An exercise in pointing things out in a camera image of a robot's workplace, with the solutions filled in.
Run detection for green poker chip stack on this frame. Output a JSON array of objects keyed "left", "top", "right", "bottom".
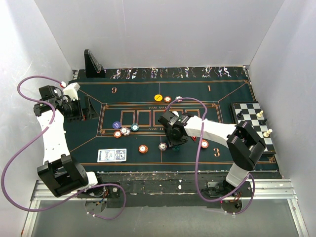
[{"left": 172, "top": 146, "right": 180, "bottom": 152}]

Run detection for orange chips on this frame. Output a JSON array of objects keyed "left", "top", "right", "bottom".
[
  {"left": 201, "top": 139, "right": 209, "bottom": 149},
  {"left": 114, "top": 131, "right": 122, "bottom": 138},
  {"left": 164, "top": 96, "right": 171, "bottom": 103}
]

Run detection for purple small blind button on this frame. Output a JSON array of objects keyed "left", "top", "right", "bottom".
[{"left": 112, "top": 121, "right": 121, "bottom": 129}]

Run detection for orange poker chip stack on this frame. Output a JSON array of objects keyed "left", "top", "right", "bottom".
[{"left": 138, "top": 145, "right": 148, "bottom": 154}]

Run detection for yellow big blind button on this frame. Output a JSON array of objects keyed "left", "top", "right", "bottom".
[{"left": 154, "top": 94, "right": 163, "bottom": 101}]

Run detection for green chips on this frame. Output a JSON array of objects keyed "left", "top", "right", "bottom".
[{"left": 131, "top": 123, "right": 139, "bottom": 131}]

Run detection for blue playing card deck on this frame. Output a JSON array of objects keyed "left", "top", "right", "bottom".
[{"left": 97, "top": 149, "right": 127, "bottom": 162}]

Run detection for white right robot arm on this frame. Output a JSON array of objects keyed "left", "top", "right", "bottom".
[{"left": 158, "top": 110, "right": 266, "bottom": 196}]

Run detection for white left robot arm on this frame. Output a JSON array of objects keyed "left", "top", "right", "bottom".
[{"left": 34, "top": 82, "right": 105, "bottom": 198}]

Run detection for dark green poker mat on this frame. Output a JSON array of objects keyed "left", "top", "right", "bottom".
[{"left": 70, "top": 66, "right": 279, "bottom": 173}]

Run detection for black card shoe holder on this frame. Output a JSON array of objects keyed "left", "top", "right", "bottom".
[{"left": 84, "top": 49, "right": 105, "bottom": 78}]

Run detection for black chess piece left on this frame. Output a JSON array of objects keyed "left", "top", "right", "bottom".
[{"left": 237, "top": 111, "right": 243, "bottom": 118}]

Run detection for black chess piece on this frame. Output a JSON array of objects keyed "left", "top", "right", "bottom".
[
  {"left": 260, "top": 119, "right": 267, "bottom": 125},
  {"left": 237, "top": 111, "right": 243, "bottom": 118}
]

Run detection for black white chessboard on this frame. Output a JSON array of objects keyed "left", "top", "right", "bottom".
[{"left": 231, "top": 101, "right": 276, "bottom": 155}]

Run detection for white chess piece upper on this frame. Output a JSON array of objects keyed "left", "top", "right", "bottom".
[{"left": 256, "top": 110, "right": 264, "bottom": 118}]

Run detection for white chess piece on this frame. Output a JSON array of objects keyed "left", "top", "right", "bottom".
[
  {"left": 263, "top": 129, "right": 273, "bottom": 138},
  {"left": 256, "top": 110, "right": 264, "bottom": 118}
]

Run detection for black chess piece right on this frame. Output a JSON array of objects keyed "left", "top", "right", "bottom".
[{"left": 260, "top": 119, "right": 267, "bottom": 125}]

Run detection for white chess piece lower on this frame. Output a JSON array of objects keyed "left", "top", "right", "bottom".
[{"left": 263, "top": 129, "right": 273, "bottom": 138}]

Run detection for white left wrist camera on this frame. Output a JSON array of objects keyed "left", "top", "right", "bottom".
[{"left": 63, "top": 82, "right": 80, "bottom": 100}]

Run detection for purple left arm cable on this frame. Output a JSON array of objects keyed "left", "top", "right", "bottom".
[{"left": 1, "top": 75, "right": 127, "bottom": 221}]

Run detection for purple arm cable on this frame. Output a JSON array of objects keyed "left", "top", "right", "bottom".
[
  {"left": 164, "top": 97, "right": 255, "bottom": 216},
  {"left": 1, "top": 75, "right": 127, "bottom": 221}
]

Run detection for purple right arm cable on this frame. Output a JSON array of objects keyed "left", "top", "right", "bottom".
[{"left": 164, "top": 97, "right": 255, "bottom": 216}]

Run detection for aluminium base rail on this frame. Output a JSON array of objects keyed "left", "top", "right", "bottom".
[{"left": 22, "top": 179, "right": 309, "bottom": 237}]

